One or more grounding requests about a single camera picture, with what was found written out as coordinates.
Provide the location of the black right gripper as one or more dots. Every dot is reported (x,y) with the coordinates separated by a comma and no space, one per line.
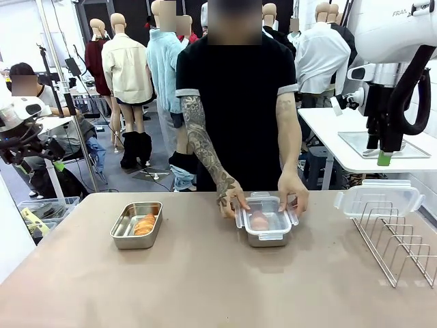
(375,109)

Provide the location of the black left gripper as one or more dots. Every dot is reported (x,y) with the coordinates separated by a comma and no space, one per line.
(10,150)

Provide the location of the golden croissant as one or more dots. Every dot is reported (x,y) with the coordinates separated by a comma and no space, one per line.
(259,222)
(145,225)

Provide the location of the steel rectangular food container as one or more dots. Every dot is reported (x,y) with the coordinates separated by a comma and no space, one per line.
(269,243)
(133,243)

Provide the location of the clear plastic clip lid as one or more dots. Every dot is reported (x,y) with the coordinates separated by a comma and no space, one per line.
(266,205)
(375,194)

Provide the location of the person's left forearm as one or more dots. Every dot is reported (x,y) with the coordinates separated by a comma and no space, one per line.
(290,150)

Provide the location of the tattooed right forearm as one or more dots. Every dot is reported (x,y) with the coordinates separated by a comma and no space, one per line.
(208,153)

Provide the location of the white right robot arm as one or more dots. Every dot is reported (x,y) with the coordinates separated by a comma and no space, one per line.
(392,34)

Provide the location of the person's left hand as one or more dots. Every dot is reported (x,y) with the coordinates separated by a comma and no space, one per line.
(297,188)

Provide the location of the person's right hand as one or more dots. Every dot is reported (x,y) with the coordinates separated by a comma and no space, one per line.
(230,198)

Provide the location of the flat square metal plate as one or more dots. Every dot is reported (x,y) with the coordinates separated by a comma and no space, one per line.
(351,140)

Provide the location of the clear plastic storage bin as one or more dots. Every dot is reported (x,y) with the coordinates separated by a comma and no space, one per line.
(51,205)

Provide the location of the white side table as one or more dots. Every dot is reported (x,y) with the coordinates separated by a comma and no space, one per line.
(327,126)

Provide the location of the black stool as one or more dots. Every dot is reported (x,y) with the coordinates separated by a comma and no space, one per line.
(315,153)

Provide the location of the small clear storage bin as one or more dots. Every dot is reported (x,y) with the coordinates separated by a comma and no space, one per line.
(44,232)

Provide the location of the seated person in white shirt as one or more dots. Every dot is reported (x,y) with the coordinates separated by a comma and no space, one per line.
(48,92)

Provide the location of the black tripod stand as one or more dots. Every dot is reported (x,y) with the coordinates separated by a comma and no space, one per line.
(51,78)

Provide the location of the black boots pair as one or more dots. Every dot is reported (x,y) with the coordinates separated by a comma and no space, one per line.
(136,147)

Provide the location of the black tablet on stand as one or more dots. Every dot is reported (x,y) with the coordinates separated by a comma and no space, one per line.
(72,66)

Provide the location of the mannequin in white shirt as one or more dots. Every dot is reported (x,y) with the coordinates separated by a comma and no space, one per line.
(324,58)

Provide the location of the white floor power strip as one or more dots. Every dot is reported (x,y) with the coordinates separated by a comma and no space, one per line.
(155,176)

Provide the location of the mannequin in maroon dress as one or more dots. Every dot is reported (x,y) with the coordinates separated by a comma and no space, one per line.
(95,61)

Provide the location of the mannequin in black jacket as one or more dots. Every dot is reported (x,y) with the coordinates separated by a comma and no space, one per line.
(346,34)

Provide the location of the slanted metal pole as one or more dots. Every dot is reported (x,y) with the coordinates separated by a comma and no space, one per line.
(50,37)

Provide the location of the mannequin in cream jacket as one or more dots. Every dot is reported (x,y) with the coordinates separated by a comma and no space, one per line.
(126,68)

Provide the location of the black and blue clothes pile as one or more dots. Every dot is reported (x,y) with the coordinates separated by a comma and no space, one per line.
(182,171)

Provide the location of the person in black t-shirt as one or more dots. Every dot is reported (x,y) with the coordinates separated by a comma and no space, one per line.
(239,102)

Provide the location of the mannequin in light blue fleece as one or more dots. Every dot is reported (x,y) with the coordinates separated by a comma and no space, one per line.
(164,68)

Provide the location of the mannequin in black clothes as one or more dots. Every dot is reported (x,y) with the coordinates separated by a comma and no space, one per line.
(269,13)

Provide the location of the mannequin in red jacket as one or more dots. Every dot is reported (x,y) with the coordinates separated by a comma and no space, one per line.
(193,37)

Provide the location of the mannequin in plaid shirt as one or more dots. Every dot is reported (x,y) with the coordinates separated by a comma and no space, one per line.
(204,17)

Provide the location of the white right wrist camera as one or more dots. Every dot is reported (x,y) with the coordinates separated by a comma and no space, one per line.
(358,99)

